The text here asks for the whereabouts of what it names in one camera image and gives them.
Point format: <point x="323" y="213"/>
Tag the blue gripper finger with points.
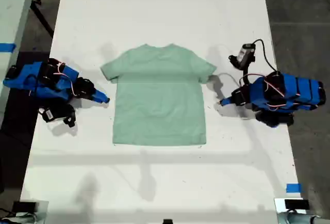
<point x="229" y="103"/>
<point x="101" y="93"/>
<point x="99" y="99"/>
<point x="226" y="99"/>

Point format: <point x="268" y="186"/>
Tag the pale green T-shirt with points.
<point x="159" y="100"/>

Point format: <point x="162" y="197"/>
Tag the blue and black arm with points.
<point x="296" y="89"/>
<point x="31" y="79"/>

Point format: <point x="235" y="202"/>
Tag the black stand leg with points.
<point x="41" y="17"/>

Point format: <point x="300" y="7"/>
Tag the blue tape strip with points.
<point x="294" y="188"/>
<point x="7" y="47"/>

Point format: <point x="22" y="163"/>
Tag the pale bench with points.
<point x="13" y="7"/>

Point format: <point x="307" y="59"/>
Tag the small black box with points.
<point x="296" y="204"/>
<point x="24" y="206"/>

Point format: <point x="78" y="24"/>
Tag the grey metal tube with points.
<point x="301" y="218"/>
<point x="23" y="220"/>

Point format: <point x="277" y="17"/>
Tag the black camera stalk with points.
<point x="247" y="74"/>

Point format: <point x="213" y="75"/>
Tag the black camera box white label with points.
<point x="51" y="114"/>

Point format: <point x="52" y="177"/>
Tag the black camera box grey face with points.
<point x="243" y="53"/>

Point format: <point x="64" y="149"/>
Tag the small black mount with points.
<point x="168" y="221"/>

